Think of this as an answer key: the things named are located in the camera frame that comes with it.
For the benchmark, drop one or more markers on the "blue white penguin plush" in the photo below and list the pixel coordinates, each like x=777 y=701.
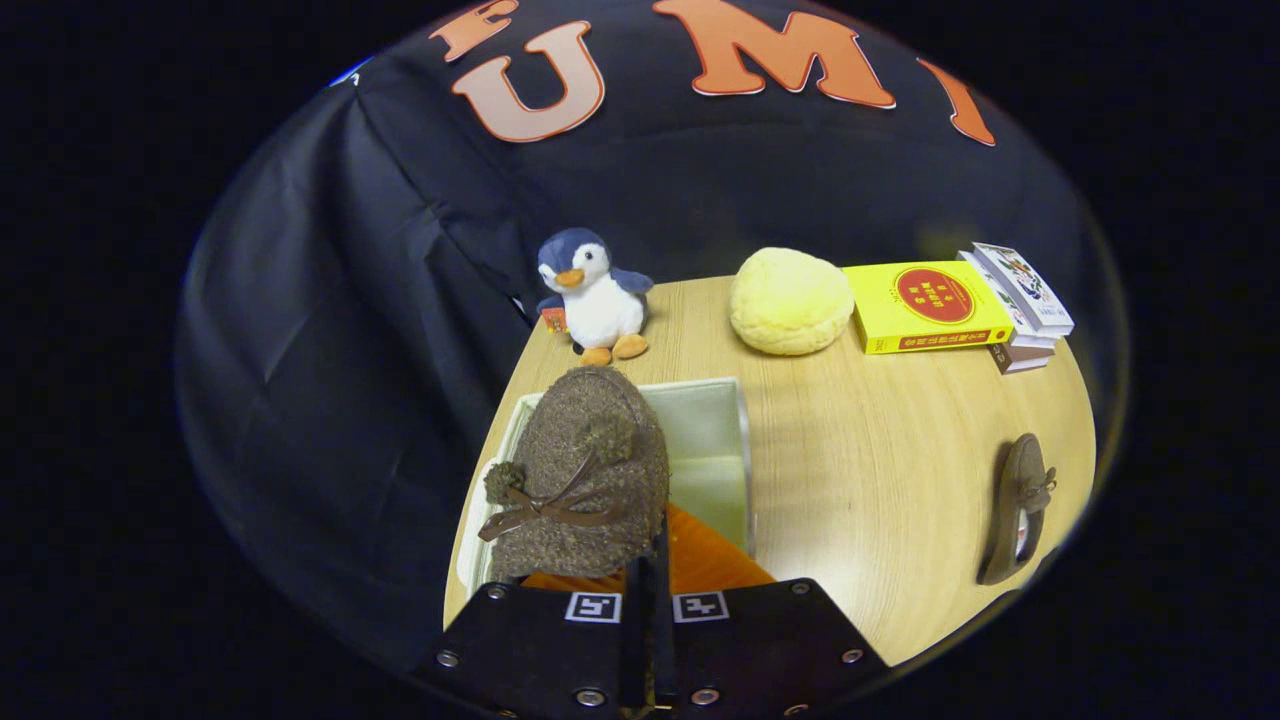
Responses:
x=600 y=305

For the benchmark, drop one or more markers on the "brown fuzzy shoe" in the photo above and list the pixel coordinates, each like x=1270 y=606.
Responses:
x=585 y=470
x=1018 y=500

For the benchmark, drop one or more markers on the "yellow round plush bun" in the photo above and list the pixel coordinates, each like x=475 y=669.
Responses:
x=790 y=300

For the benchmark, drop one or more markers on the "brown book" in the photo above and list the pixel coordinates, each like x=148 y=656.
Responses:
x=1020 y=358

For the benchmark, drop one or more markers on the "beige fabric storage box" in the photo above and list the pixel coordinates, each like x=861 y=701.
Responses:
x=705 y=440

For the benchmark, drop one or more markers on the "yellow book with red circle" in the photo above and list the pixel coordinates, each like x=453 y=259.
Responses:
x=925 y=300

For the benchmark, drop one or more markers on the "black backdrop cloth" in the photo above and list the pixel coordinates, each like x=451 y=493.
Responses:
x=350 y=350

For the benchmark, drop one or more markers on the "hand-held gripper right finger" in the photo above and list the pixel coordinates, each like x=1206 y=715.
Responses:
x=770 y=650

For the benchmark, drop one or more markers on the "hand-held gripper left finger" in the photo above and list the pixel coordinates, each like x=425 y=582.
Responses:
x=530 y=650

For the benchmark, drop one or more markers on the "white floral cover book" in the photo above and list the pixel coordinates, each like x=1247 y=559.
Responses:
x=1025 y=285

